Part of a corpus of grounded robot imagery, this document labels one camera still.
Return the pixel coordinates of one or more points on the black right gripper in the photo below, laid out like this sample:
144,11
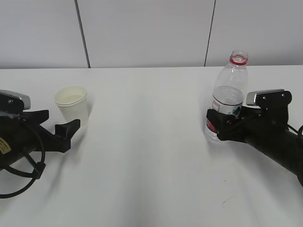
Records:
268,124

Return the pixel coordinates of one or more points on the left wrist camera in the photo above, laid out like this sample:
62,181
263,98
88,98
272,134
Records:
13,102

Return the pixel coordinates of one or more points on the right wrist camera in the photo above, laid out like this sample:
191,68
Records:
274,98

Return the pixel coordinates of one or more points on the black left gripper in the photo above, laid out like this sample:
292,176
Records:
20,132

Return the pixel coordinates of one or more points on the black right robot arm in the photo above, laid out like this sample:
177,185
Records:
288,155

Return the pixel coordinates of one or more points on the Nongfu Spring water bottle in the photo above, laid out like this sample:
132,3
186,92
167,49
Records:
231,85

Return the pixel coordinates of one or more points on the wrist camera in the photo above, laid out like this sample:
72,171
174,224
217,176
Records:
274,98
13,102

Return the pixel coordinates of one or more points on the white paper cup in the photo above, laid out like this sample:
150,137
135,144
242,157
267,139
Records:
72,103

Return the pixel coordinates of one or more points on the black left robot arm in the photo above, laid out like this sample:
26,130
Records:
24,134

